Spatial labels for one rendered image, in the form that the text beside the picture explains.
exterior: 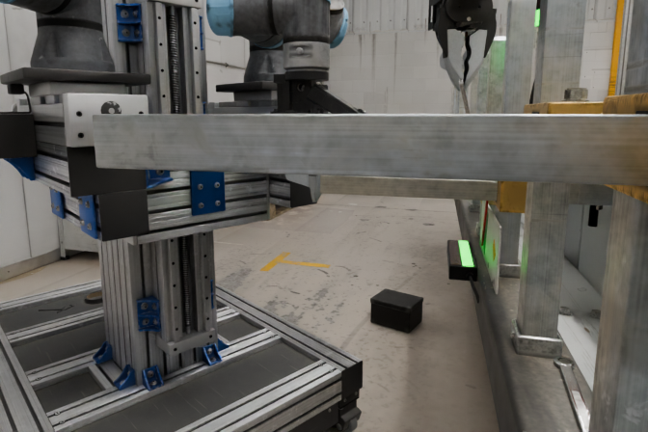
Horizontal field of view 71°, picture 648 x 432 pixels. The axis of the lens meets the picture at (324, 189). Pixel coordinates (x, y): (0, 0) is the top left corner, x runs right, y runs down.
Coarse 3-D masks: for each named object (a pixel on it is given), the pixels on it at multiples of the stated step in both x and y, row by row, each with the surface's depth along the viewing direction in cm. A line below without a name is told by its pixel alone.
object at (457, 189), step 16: (320, 176) 75; (336, 176) 74; (352, 176) 74; (368, 176) 73; (320, 192) 75; (336, 192) 75; (352, 192) 74; (368, 192) 73; (384, 192) 73; (400, 192) 72; (416, 192) 71; (432, 192) 71; (448, 192) 70; (464, 192) 70; (480, 192) 69; (496, 192) 69; (576, 192) 66; (592, 192) 65; (608, 192) 65
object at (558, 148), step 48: (96, 144) 25; (144, 144) 25; (192, 144) 24; (240, 144) 23; (288, 144) 23; (336, 144) 22; (384, 144) 22; (432, 144) 21; (480, 144) 21; (528, 144) 20; (576, 144) 20; (624, 144) 19
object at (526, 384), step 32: (480, 256) 84; (480, 288) 72; (512, 288) 69; (480, 320) 70; (512, 320) 54; (512, 352) 50; (544, 352) 49; (512, 384) 45; (544, 384) 45; (512, 416) 42; (544, 416) 40
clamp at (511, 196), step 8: (504, 184) 65; (512, 184) 65; (520, 184) 64; (504, 192) 65; (512, 192) 65; (520, 192) 64; (504, 200) 65; (512, 200) 65; (520, 200) 65; (504, 208) 65; (512, 208) 65; (520, 208) 65
